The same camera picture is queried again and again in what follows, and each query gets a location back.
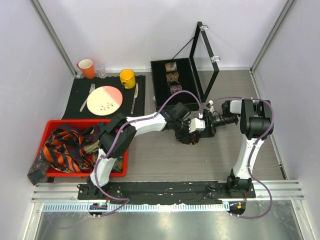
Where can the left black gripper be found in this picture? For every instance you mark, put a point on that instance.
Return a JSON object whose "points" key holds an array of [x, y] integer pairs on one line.
{"points": [[186, 133]]}

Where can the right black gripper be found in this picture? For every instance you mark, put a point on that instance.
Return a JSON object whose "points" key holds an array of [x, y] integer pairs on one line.
{"points": [[210, 129]]}

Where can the dark red patterned tie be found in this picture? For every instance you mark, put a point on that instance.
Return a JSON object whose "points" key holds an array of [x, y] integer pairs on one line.
{"points": [[187, 138]]}

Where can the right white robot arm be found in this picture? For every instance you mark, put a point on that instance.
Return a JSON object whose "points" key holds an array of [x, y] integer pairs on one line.
{"points": [[256, 122]]}

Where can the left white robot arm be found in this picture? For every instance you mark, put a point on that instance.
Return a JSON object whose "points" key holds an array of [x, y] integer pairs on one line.
{"points": [[120, 132]]}

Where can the rolled tie bottom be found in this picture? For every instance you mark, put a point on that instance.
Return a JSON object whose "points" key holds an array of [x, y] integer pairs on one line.
{"points": [[175, 88]]}

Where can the rolled tie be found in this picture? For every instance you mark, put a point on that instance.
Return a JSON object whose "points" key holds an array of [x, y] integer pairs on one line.
{"points": [[170, 67], [175, 88], [172, 77]]}

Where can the black tie box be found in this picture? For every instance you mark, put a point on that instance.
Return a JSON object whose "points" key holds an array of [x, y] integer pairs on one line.
{"points": [[185, 78]]}

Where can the rolled tie middle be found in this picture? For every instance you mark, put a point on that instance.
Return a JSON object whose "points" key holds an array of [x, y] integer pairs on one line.
{"points": [[172, 77]]}

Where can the black placemat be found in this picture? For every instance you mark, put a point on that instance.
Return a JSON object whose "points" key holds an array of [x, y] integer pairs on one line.
{"points": [[80, 89]]}

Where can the silver knife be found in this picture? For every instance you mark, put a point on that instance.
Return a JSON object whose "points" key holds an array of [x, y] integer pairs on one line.
{"points": [[136, 91]]}

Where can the rolled tie top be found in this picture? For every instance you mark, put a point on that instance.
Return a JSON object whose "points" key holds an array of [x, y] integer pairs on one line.
{"points": [[170, 67]]}

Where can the teal floral tie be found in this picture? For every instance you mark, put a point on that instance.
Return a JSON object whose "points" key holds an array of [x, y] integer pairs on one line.
{"points": [[93, 136]]}

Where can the yellow mug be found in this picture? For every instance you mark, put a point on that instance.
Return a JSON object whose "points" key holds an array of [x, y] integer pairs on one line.
{"points": [[127, 78]]}

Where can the pink cream plate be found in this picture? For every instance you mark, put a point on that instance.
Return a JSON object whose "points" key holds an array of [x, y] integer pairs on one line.
{"points": [[104, 101]]}

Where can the beige woven tie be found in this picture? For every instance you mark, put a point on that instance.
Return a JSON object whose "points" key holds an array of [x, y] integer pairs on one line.
{"points": [[91, 148]]}

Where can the black box lid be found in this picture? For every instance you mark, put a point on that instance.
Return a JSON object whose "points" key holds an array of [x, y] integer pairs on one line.
{"points": [[204, 63]]}

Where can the silver fork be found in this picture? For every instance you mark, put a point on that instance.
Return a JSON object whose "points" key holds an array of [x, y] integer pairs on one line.
{"points": [[92, 88]]}

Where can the clear glass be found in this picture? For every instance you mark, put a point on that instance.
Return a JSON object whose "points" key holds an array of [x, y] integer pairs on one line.
{"points": [[101, 71]]}

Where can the orange cup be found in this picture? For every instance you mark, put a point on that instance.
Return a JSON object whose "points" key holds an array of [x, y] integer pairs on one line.
{"points": [[87, 68]]}

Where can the orange navy striped tie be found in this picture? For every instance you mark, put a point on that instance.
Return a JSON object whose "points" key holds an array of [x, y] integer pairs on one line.
{"points": [[65, 149]]}

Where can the red plastic bin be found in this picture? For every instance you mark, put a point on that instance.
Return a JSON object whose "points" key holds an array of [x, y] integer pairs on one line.
{"points": [[80, 124]]}

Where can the navy speckled tie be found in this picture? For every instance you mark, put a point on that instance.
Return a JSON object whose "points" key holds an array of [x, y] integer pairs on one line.
{"points": [[38, 170]]}

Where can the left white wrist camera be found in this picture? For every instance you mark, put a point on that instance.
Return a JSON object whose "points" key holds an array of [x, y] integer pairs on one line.
{"points": [[197, 124]]}

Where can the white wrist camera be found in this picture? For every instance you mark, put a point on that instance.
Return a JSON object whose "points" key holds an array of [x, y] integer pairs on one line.
{"points": [[197, 124], [210, 107]]}

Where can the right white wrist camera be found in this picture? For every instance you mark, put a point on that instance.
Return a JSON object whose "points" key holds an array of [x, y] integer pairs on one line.
{"points": [[210, 107]]}

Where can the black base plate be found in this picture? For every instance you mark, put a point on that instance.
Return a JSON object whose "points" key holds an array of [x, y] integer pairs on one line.
{"points": [[164, 192]]}

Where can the white cable duct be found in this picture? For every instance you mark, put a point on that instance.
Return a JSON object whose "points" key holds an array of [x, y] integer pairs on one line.
{"points": [[94, 207]]}

